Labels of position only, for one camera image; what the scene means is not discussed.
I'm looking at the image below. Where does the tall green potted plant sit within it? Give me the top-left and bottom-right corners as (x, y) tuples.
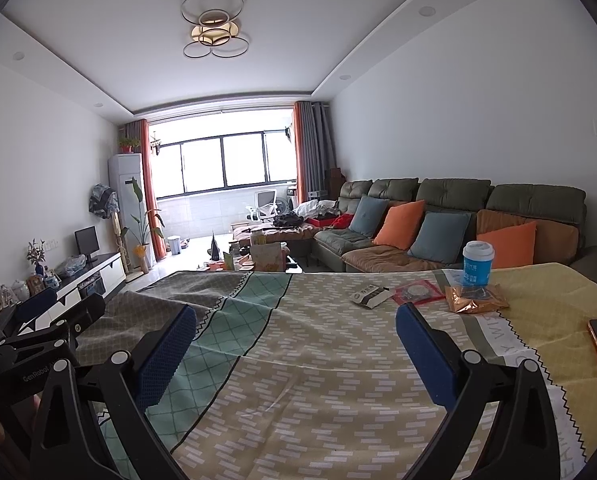
(121, 177), (165, 273)

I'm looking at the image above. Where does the orange and grey curtain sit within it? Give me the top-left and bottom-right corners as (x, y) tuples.
(123, 117), (168, 261)
(293, 100), (337, 206)

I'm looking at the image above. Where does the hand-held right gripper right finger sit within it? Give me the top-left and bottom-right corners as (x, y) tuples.
(395, 302), (567, 480)

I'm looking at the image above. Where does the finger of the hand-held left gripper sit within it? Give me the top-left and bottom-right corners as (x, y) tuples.
(0, 287), (59, 341)
(0, 294), (106, 363)

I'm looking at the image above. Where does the clear plastic bag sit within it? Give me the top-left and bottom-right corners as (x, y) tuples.
(58, 254), (88, 276)

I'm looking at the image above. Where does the blue paper cup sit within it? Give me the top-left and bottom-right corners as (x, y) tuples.
(461, 240), (495, 287)

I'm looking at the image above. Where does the white office chair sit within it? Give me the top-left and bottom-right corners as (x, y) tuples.
(246, 189), (279, 222)

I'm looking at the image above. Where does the gold snack wrapper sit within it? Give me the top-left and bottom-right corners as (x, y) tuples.
(445, 283), (510, 315)

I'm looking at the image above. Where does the blue patterned cloth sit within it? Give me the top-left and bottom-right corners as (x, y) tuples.
(88, 182), (119, 219)

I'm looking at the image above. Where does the grey-blue cushion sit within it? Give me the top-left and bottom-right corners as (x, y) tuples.
(349, 195), (389, 238)
(409, 211), (472, 264)

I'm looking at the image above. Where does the red round packet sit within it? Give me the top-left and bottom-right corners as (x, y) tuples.
(392, 280), (447, 307)

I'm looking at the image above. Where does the orange cushion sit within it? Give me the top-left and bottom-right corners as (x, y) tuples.
(476, 221), (538, 270)
(373, 200), (426, 251)

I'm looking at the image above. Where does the large window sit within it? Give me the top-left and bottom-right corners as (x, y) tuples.
(156, 130), (299, 198)

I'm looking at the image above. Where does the ring ceiling lamp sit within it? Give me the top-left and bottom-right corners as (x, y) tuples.
(181, 0), (252, 59)

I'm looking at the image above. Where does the white standing air conditioner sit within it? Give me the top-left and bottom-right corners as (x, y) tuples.
(107, 152), (146, 271)

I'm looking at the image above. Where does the green sofa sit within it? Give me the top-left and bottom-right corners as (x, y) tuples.
(313, 177), (597, 281)

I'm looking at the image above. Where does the black monitor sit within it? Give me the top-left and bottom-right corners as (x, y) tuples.
(74, 226), (100, 263)

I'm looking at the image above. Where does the white TV cabinet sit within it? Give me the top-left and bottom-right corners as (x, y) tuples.
(8, 252), (126, 321)

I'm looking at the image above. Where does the patterned tablecloth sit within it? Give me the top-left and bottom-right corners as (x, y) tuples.
(73, 262), (597, 480)

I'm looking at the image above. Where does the white and black packet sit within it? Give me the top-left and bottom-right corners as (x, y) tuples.
(349, 284), (392, 309)

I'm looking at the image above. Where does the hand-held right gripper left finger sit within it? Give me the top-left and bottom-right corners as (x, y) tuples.
(28, 304), (198, 480)

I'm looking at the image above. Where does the flower plant in small vase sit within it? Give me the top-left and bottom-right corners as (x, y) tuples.
(26, 238), (46, 276)

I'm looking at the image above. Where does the cluttered coffee table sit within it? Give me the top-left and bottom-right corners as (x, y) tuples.
(226, 222), (314, 273)

